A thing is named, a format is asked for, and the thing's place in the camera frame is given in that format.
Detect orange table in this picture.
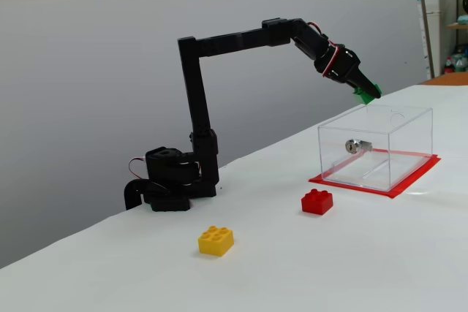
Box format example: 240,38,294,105
419,72,468,87

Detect metal shelf rack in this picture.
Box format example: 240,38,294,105
415,0,468,79

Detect black table clamp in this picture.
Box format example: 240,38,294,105
123,179,147,211

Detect yellow lego brick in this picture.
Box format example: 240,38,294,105
197,225,235,257

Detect silver cam lock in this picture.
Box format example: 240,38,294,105
344,138,374,155

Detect red white wrist cable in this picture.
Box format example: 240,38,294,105
306,20,331,41

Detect red white base cable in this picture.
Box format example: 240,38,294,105
128,157,148,182

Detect green plastic bottle pack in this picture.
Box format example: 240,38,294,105
452,52,468,74

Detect transparent plastic box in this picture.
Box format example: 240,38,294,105
317,103,434,192

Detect green lego brick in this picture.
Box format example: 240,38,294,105
352,84,383,105

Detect white refrigerator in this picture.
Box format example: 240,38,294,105
422,0,443,79

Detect red white gripper cable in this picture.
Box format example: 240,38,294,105
320,43,344,77

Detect red mat under box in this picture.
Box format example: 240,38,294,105
308,148,442,200

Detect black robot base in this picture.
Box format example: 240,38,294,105
143,146,205,213

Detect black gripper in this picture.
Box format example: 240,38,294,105
314,45,382,99

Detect red lego brick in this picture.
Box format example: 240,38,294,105
301,188,334,216

